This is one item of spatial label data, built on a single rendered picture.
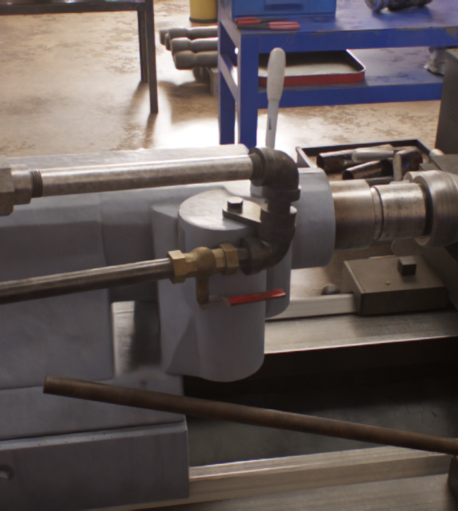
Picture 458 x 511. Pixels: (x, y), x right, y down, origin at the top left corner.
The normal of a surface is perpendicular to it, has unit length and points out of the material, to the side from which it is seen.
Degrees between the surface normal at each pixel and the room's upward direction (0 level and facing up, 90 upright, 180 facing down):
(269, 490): 48
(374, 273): 0
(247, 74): 90
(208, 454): 21
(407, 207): 53
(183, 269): 60
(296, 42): 90
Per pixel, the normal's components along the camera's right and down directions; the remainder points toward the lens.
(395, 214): 0.15, 0.16
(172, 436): 0.15, 0.47
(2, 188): 0.44, -0.14
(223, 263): 0.38, 0.08
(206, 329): -0.40, 0.45
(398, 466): 0.11, -0.22
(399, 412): -0.18, -0.71
